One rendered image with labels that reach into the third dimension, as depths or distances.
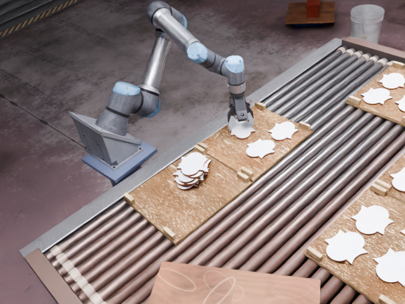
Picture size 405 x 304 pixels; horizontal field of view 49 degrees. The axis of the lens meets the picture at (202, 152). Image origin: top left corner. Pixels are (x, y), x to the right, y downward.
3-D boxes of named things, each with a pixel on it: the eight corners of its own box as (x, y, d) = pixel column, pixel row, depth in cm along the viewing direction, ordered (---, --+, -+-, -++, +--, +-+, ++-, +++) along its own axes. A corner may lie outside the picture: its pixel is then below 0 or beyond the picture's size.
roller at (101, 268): (72, 289, 159) (67, 282, 156) (372, 61, 246) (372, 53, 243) (78, 298, 156) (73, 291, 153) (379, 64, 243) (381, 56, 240)
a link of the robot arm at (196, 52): (145, -12, 199) (207, 44, 174) (161, -2, 208) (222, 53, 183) (131, 9, 203) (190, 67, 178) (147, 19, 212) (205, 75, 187)
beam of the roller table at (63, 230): (24, 259, 176) (18, 250, 172) (334, 46, 268) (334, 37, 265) (33, 271, 171) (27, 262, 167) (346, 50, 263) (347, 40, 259)
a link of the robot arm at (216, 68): (202, 47, 190) (221, 53, 183) (216, 56, 199) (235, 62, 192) (195, 64, 190) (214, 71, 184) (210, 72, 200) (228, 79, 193)
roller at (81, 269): (65, 281, 163) (60, 274, 159) (363, 58, 250) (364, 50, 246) (71, 289, 160) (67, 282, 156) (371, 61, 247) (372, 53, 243)
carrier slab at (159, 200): (123, 199, 184) (122, 197, 183) (196, 149, 202) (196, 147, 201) (175, 246, 162) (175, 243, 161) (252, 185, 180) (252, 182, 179)
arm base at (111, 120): (88, 120, 204) (96, 101, 203) (111, 126, 217) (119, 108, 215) (109, 133, 196) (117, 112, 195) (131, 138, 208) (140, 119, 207)
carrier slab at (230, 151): (196, 149, 203) (195, 146, 202) (255, 107, 221) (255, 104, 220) (253, 183, 181) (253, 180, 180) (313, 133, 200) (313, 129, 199)
